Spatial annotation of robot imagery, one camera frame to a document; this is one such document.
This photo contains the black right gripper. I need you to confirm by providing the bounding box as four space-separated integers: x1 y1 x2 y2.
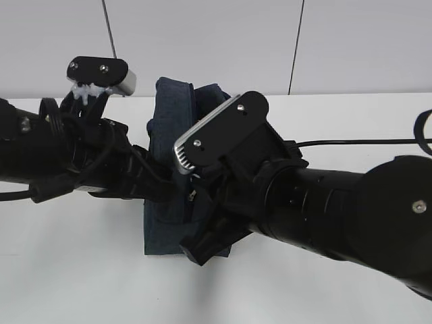
180 141 307 266

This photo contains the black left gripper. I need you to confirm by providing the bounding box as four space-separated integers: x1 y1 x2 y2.
71 119 176 203

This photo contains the dark blue lunch bag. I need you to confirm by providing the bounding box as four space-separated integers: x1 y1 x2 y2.
144 77 230 255

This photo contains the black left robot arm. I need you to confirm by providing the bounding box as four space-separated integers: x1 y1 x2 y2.
1 93 176 203

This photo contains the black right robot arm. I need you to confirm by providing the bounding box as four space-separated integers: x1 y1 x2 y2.
180 142 431 299

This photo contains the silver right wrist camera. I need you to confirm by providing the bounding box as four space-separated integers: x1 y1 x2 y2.
173 91 269 175

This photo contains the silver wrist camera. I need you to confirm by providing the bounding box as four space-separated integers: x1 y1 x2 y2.
173 91 269 175
66 56 136 97

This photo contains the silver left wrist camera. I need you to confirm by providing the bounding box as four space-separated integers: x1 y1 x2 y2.
66 56 136 97

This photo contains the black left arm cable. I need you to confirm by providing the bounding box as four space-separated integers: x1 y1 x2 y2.
0 130 169 203

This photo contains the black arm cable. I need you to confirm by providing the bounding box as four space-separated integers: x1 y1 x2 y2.
286 107 432 155
0 130 169 203

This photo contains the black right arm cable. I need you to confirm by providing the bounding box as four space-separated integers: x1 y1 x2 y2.
286 107 432 155

